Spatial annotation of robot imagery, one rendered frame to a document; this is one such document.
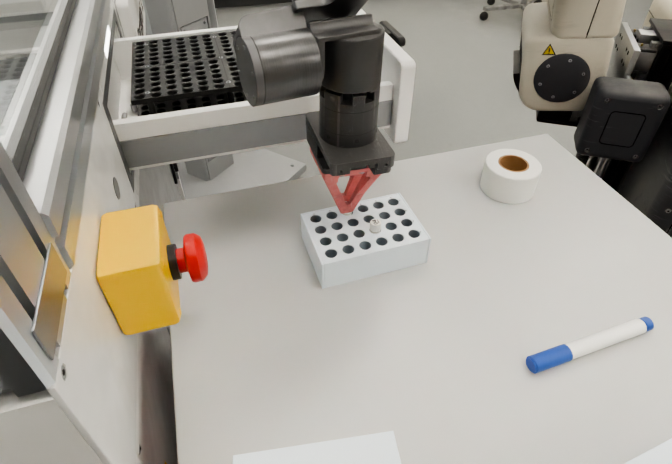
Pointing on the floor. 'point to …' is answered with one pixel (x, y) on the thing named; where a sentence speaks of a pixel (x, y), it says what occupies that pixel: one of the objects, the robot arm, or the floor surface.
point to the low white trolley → (428, 322)
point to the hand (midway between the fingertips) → (345, 203)
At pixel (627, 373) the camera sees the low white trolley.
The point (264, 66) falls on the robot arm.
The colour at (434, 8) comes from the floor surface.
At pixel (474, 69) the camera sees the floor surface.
